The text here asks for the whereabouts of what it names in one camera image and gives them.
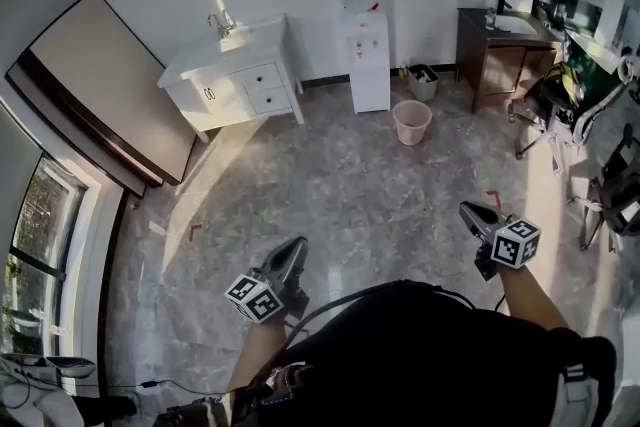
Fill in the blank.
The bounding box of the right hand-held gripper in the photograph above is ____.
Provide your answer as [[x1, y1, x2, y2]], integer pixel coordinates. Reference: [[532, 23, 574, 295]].
[[459, 201, 543, 283]]

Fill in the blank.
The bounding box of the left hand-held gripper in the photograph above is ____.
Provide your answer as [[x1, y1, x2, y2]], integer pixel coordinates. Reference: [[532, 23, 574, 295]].
[[223, 237, 310, 325]]

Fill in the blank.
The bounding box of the white cabinet drawer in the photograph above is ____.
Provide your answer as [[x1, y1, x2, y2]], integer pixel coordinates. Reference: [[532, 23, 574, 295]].
[[241, 62, 284, 92], [249, 86, 292, 115]]

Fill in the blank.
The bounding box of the person's right forearm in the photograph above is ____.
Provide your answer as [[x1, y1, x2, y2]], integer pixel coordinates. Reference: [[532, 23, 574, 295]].
[[499, 264, 571, 331]]

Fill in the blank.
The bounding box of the person's left forearm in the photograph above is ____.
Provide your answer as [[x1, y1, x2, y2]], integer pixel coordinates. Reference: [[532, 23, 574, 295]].
[[227, 319, 289, 394]]

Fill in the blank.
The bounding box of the pink waste bin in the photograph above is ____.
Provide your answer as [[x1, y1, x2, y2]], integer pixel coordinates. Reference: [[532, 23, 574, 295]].
[[392, 99, 433, 147]]

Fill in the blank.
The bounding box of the grey office chair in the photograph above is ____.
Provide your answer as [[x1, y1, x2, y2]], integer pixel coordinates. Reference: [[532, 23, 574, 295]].
[[507, 59, 626, 176]]

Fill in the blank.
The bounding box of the person's black shirt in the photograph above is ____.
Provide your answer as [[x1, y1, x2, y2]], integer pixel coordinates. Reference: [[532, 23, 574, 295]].
[[227, 279, 619, 427]]

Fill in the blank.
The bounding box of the white trash bin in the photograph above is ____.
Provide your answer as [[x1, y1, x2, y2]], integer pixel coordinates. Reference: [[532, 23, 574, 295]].
[[407, 63, 440, 103]]

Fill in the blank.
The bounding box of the yellow and black jacket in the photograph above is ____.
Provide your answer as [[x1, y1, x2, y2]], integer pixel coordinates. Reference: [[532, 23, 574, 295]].
[[532, 62, 586, 126]]

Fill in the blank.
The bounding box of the brown vanity cabinet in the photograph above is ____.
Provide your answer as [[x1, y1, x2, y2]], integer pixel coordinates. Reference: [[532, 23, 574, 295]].
[[455, 6, 564, 114]]

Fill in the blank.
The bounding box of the black waist pack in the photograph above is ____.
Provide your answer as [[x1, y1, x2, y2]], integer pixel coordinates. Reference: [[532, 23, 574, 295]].
[[154, 362, 316, 427]]

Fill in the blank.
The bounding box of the white cabinet door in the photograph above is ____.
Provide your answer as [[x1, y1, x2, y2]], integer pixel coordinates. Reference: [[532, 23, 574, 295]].
[[207, 70, 251, 119], [167, 82, 211, 126]]

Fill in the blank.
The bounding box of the white water dispenser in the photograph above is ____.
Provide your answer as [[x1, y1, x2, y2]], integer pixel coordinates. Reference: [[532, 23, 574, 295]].
[[341, 9, 392, 115]]

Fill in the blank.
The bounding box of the white sink basin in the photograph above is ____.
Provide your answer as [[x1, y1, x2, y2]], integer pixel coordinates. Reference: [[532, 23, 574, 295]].
[[492, 12, 539, 36]]

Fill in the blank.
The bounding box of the white vanity cabinet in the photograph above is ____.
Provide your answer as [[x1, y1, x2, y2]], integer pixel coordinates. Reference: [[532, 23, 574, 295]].
[[157, 12, 306, 144]]

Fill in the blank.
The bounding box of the black framed window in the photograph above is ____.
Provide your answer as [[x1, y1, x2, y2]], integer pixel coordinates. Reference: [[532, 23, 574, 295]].
[[532, 0, 604, 36], [0, 157, 86, 364]]

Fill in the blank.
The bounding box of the dark brown board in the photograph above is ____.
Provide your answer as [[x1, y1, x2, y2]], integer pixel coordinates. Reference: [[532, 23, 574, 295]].
[[4, 49, 166, 199]]

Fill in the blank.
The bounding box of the chrome faucet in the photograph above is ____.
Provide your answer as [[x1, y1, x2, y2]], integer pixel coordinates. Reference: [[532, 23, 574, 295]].
[[207, 8, 237, 39]]

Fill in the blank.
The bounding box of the beige black-framed panel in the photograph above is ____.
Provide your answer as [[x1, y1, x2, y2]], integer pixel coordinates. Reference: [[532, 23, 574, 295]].
[[17, 0, 197, 186]]

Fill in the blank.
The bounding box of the black power adapter cable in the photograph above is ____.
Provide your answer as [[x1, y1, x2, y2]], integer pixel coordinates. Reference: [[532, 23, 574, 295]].
[[107, 378, 224, 400]]

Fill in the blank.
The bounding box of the white shoulder strap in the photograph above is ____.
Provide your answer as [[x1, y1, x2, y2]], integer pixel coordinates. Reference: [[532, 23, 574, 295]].
[[557, 362, 599, 427]]

